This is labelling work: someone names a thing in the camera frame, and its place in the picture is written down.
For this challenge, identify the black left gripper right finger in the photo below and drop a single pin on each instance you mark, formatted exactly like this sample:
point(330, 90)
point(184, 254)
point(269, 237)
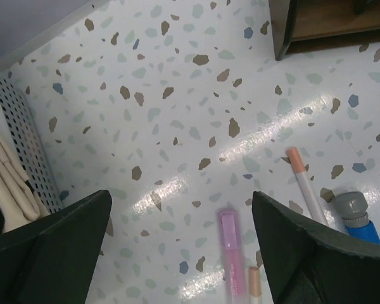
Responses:
point(307, 262)

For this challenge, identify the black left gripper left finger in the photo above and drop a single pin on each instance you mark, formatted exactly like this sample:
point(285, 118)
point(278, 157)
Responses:
point(52, 260)

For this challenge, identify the brown wooden desk organizer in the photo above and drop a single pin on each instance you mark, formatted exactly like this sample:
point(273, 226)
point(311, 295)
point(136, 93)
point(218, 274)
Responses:
point(303, 26)

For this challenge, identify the white pen peach cap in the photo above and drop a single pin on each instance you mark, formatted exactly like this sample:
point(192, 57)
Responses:
point(306, 187)

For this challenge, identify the beige folded cloth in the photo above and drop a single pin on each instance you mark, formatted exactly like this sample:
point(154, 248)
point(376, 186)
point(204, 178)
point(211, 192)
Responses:
point(19, 203)

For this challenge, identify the pink highlighter marker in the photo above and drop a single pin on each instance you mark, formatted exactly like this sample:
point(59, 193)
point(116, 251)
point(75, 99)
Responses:
point(233, 258)

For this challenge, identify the blue grey stamp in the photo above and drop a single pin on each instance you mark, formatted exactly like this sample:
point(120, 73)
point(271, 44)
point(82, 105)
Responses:
point(352, 208)

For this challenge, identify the white perforated basket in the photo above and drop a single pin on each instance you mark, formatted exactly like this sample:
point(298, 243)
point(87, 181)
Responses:
point(19, 131)

